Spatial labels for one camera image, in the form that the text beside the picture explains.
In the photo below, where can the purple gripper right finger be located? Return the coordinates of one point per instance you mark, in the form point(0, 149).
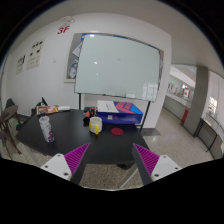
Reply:
point(151, 166)

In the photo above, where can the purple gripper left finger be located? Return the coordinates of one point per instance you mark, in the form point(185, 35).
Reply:
point(69, 166)

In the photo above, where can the black table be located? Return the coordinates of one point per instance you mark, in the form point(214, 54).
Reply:
point(70, 133)

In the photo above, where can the white and yellow mug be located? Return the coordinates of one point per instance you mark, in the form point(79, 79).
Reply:
point(95, 125)

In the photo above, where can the red round coaster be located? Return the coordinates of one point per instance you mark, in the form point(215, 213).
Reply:
point(117, 131)

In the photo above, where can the blue and red box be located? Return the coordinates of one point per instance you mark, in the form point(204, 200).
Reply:
point(127, 113)

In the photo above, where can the orange book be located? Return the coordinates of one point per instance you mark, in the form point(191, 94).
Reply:
point(47, 109)

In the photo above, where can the white paper sheet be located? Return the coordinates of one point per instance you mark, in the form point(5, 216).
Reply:
point(106, 106)

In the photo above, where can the wooden chair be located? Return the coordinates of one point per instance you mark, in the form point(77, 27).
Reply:
point(9, 112)

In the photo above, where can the large white whiteboard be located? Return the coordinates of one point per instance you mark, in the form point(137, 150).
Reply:
point(117, 66)

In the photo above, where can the grey bulletin board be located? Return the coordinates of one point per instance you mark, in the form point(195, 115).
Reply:
point(73, 57)

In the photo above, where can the small white wall poster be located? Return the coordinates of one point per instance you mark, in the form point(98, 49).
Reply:
point(20, 64)

